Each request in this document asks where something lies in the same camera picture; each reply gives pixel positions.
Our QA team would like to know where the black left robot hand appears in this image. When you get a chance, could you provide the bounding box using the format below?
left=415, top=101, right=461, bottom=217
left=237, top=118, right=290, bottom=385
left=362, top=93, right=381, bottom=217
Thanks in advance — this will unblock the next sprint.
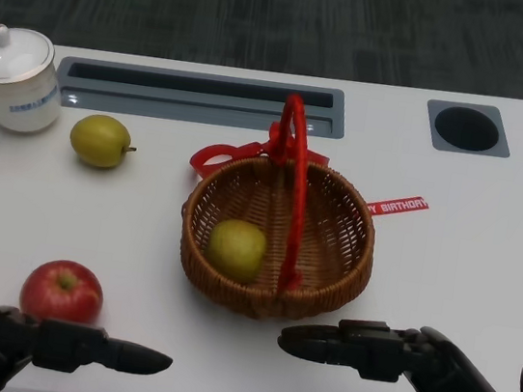
left=0, top=304, right=179, bottom=392

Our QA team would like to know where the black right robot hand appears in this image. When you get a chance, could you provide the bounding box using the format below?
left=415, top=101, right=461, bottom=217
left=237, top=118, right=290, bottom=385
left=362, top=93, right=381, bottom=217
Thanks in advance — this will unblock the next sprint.
left=270, top=305, right=523, bottom=392

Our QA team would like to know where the red apple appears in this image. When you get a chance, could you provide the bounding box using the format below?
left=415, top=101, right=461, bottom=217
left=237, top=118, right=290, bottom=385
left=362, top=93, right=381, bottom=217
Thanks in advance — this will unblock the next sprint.
left=16, top=254, right=109, bottom=330

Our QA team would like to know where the wicker basket with red handle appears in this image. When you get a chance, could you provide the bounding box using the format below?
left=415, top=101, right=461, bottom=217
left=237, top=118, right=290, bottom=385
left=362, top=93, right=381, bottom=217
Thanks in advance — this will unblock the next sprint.
left=167, top=80, right=396, bottom=336

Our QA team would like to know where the red birthday ribbon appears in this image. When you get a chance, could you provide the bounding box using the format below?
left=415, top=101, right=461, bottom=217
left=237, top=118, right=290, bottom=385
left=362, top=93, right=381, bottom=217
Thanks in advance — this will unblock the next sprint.
left=185, top=111, right=439, bottom=225

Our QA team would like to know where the yellow-green pear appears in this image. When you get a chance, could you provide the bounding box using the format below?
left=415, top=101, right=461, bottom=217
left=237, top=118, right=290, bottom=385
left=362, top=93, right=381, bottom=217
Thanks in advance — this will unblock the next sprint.
left=66, top=110, right=142, bottom=173
left=203, top=215, right=271, bottom=286

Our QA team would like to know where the white ceramic mug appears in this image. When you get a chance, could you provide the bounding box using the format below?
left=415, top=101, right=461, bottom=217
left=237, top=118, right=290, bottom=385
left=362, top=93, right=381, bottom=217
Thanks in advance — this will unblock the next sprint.
left=0, top=52, right=69, bottom=138

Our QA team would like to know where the grey table cup holder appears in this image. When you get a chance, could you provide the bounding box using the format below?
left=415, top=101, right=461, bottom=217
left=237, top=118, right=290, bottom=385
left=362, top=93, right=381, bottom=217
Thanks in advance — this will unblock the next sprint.
left=421, top=97, right=517, bottom=160

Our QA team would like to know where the grey table tray slot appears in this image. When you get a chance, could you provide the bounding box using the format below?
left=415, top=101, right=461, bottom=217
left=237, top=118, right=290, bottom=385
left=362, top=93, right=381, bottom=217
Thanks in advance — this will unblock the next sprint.
left=52, top=49, right=351, bottom=146

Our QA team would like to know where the white mug lid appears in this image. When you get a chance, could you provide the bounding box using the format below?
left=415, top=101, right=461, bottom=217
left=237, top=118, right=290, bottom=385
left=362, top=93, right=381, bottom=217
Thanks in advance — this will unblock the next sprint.
left=0, top=24, right=58, bottom=92

